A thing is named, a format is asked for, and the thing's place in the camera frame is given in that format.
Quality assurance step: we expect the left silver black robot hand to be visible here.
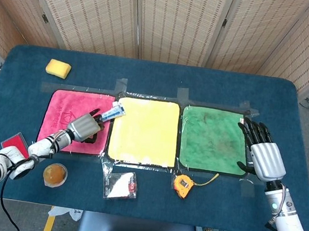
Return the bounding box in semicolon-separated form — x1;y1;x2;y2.
64;104;107;146

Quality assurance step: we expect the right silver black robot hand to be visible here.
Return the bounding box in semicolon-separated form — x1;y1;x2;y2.
231;117;293;185

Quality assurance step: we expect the blue white toothpaste tube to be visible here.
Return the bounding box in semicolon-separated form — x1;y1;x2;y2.
101;99;128;124

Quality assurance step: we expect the pink microfiber cloth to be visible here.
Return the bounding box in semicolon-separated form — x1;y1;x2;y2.
35;86;117;159

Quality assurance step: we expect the orange jelly cup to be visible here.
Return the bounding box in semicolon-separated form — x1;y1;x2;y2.
41;161;69;190

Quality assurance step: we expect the green microfiber cloth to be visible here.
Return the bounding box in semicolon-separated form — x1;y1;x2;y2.
175;104;255;178

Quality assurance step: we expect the yellow microfiber cloth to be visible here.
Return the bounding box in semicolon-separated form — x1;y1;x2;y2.
106;94;184;169

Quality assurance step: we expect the yellow sponge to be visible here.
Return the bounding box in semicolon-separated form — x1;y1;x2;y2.
44;58;73;80

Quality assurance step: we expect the clear plastic sheet with tape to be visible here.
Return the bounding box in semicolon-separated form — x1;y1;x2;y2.
30;68;276;199

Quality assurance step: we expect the clear box of coffee capsules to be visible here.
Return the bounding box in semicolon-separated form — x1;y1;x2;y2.
99;168;141;204

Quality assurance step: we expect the red stamp pad grey case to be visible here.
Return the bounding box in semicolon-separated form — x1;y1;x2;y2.
0;129;33;159

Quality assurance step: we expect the white crumpled paper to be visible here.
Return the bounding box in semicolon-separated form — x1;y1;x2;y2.
47;206;84;223

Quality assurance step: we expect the yellow tape measure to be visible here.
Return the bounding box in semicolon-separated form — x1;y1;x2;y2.
171;168;220;204

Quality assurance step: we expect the blue felt table cover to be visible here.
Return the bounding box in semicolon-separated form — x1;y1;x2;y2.
0;41;309;231

